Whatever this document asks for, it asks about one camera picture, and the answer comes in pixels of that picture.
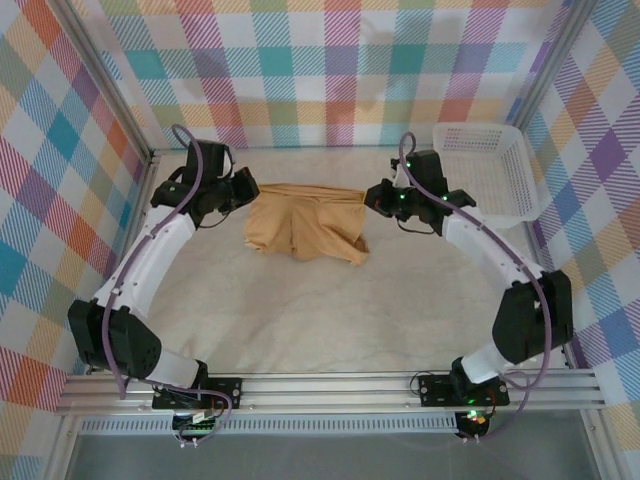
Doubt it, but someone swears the tan t-shirt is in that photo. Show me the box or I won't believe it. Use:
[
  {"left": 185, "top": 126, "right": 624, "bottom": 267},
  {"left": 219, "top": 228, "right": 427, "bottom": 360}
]
[{"left": 243, "top": 183, "right": 372, "bottom": 268}]

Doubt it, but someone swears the white plastic mesh basket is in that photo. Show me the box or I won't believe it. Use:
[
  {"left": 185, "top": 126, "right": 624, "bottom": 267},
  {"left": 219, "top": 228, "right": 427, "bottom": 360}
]
[{"left": 432, "top": 122, "right": 545, "bottom": 231}]

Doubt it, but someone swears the aluminium side rail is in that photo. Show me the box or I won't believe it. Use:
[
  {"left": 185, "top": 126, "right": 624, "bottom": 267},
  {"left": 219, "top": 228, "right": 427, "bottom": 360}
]
[
  {"left": 87, "top": 152, "right": 161, "bottom": 376},
  {"left": 522, "top": 219, "right": 582, "bottom": 370}
]

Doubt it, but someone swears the aluminium frame post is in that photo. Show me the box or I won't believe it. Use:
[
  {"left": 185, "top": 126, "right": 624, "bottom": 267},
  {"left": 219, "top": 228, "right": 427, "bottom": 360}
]
[
  {"left": 49, "top": 0, "right": 156, "bottom": 164},
  {"left": 508, "top": 0, "right": 599, "bottom": 130}
]

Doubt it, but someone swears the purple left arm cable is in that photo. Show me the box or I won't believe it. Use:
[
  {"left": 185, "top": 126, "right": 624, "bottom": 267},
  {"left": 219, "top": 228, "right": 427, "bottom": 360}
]
[{"left": 102, "top": 124, "right": 232, "bottom": 449}]

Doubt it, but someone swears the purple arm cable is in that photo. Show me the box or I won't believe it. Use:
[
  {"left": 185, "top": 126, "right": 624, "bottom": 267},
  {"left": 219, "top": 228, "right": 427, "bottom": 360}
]
[
  {"left": 399, "top": 132, "right": 555, "bottom": 444},
  {"left": 102, "top": 124, "right": 232, "bottom": 449}
]

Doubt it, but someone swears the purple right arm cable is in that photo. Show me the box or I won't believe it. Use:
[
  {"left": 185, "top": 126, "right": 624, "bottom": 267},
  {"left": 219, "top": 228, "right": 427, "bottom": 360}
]
[{"left": 399, "top": 132, "right": 555, "bottom": 444}]

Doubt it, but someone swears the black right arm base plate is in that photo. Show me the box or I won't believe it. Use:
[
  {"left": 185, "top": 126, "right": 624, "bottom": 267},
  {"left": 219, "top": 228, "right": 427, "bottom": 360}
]
[{"left": 417, "top": 372, "right": 511, "bottom": 408}]

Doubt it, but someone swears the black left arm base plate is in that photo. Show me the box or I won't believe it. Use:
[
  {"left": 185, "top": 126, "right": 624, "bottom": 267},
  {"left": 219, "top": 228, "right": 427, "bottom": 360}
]
[{"left": 151, "top": 377, "right": 244, "bottom": 412}]

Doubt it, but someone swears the long aluminium mounting rail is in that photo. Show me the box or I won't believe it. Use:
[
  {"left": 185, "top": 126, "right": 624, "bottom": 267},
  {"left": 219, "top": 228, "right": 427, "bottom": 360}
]
[{"left": 53, "top": 368, "right": 610, "bottom": 417}]

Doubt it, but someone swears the slotted grey cable duct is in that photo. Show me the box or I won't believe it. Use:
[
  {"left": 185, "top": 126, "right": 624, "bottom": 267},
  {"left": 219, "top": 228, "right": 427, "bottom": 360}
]
[{"left": 78, "top": 417, "right": 460, "bottom": 437}]

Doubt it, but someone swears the aluminium frame leg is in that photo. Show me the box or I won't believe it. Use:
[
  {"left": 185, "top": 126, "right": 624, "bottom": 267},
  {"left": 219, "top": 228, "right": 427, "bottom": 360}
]
[
  {"left": 581, "top": 407, "right": 620, "bottom": 480},
  {"left": 45, "top": 414, "right": 84, "bottom": 480}
]

